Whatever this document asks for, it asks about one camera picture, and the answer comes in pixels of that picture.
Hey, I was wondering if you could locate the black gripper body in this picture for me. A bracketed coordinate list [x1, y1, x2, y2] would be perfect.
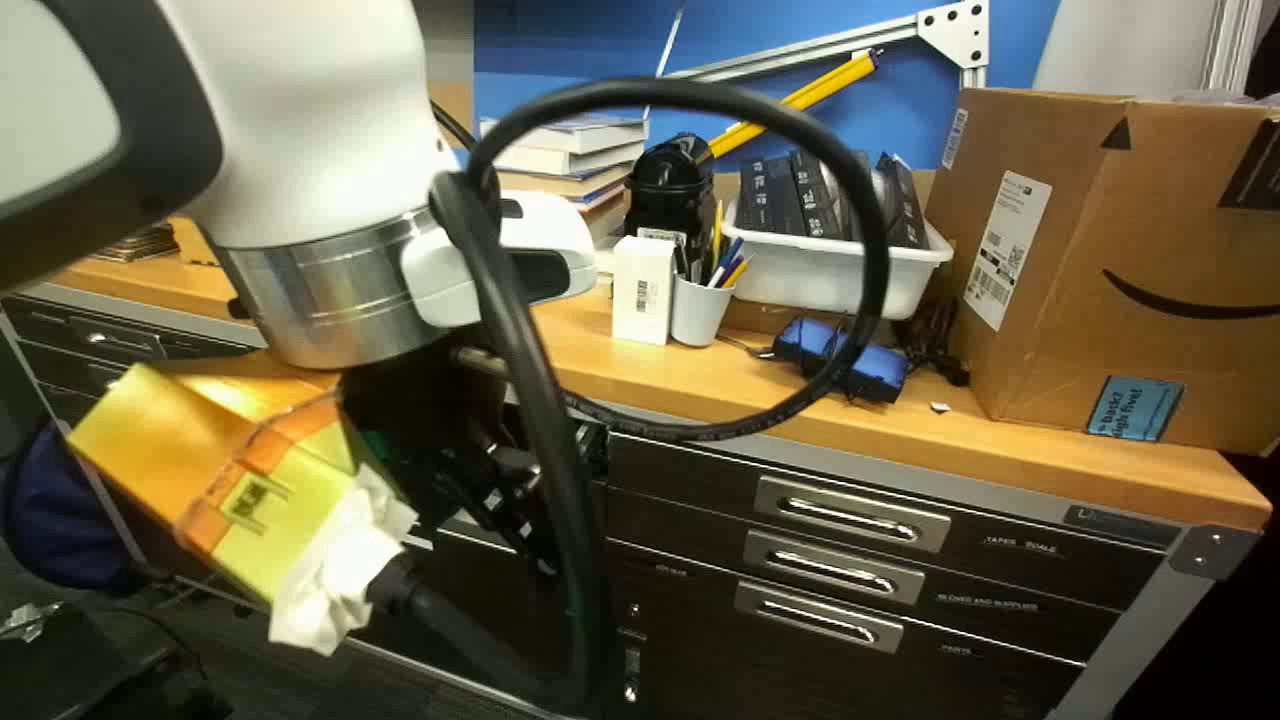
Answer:
[337, 347, 555, 562]

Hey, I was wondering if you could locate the narrow black drawer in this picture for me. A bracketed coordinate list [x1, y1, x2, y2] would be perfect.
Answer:
[2, 295, 258, 367]

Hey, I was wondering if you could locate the white cloth wrap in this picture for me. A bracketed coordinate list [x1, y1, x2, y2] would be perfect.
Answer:
[268, 459, 422, 660]

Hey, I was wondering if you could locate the small white box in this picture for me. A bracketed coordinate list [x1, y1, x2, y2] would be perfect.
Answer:
[608, 226, 679, 352]

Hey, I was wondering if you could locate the thick tan book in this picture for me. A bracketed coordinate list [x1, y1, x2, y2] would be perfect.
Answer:
[570, 185, 637, 226]

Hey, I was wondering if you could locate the red edged book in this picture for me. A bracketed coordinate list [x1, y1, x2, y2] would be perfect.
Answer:
[531, 164, 638, 202]

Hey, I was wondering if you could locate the white pen cup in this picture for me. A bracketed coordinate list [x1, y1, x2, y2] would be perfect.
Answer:
[669, 271, 737, 352]

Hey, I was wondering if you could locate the black handheld device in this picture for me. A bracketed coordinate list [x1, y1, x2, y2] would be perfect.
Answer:
[620, 132, 719, 245]

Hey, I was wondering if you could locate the dark blue fabric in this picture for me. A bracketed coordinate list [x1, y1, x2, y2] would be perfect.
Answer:
[0, 421, 144, 596]

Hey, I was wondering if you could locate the white plastic bin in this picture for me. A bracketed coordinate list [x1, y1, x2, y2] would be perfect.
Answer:
[714, 217, 959, 324]

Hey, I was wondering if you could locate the thin white rod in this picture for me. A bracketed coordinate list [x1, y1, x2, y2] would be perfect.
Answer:
[650, 3, 689, 81]

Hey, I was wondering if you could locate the brown cardboard shipping box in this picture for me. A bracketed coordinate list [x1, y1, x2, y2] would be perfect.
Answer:
[925, 84, 1280, 457]

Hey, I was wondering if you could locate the grey metal cabinet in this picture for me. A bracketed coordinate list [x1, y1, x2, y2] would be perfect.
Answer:
[0, 282, 1262, 720]

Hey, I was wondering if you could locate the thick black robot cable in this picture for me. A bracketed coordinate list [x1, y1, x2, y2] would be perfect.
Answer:
[422, 75, 895, 715]

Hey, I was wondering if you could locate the black drawer with metal handle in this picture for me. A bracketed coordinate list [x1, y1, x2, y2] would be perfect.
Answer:
[602, 433, 1182, 613]
[594, 484, 1129, 662]
[594, 538, 1089, 720]

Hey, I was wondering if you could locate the blue and black strap object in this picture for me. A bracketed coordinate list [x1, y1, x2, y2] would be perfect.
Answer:
[766, 316, 917, 403]

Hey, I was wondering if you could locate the yellow handled tool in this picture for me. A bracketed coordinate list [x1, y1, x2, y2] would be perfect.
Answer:
[695, 47, 887, 164]

